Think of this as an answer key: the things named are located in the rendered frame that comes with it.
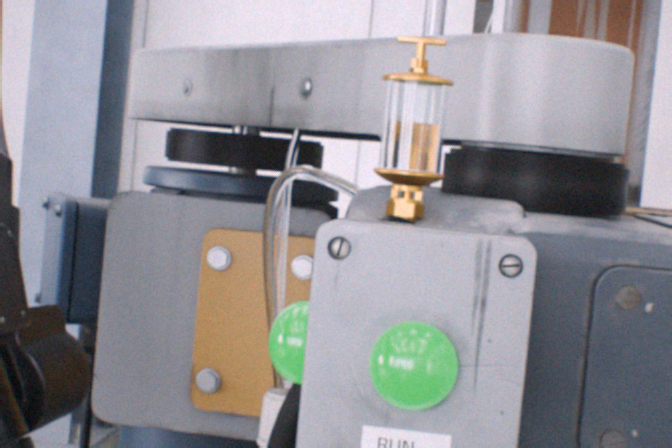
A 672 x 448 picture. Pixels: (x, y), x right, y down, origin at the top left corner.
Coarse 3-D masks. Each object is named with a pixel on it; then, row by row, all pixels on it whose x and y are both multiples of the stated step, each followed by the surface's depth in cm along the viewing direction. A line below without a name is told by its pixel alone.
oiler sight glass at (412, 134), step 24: (408, 96) 51; (432, 96) 51; (384, 120) 52; (408, 120) 51; (432, 120) 51; (384, 144) 51; (408, 144) 51; (432, 144) 51; (384, 168) 51; (408, 168) 51; (432, 168) 51
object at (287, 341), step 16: (304, 304) 46; (288, 320) 45; (304, 320) 45; (272, 336) 46; (288, 336) 45; (304, 336) 45; (272, 352) 46; (288, 352) 45; (304, 352) 45; (288, 368) 45
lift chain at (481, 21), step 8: (480, 0) 102; (488, 0) 102; (480, 8) 102; (488, 8) 102; (480, 16) 102; (488, 16) 102; (472, 24) 102; (480, 24) 102; (472, 32) 102; (480, 32) 102; (488, 32) 102
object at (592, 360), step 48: (384, 192) 55; (432, 192) 60; (576, 240) 49; (624, 240) 49; (576, 288) 48; (624, 288) 48; (576, 336) 48; (624, 336) 48; (528, 384) 49; (576, 384) 49; (624, 384) 48; (528, 432) 49; (576, 432) 49; (624, 432) 48
